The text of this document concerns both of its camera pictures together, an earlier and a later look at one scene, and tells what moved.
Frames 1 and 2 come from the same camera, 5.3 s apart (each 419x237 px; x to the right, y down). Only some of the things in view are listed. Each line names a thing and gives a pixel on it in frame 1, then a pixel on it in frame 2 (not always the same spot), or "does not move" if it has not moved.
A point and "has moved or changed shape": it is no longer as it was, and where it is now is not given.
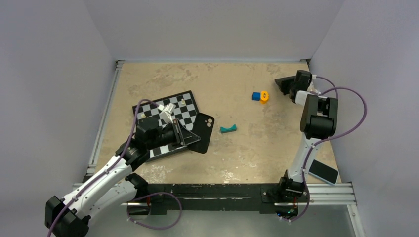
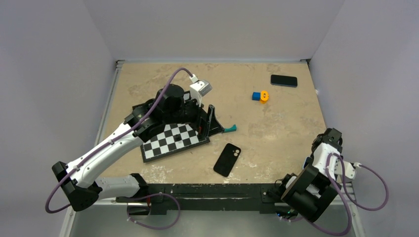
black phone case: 203,127 has moved or changed shape
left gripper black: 184,136 → 200,123
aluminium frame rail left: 90,165 does not move
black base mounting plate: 261,197 does not move
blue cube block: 256,96 does not move
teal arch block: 223,130 does not move
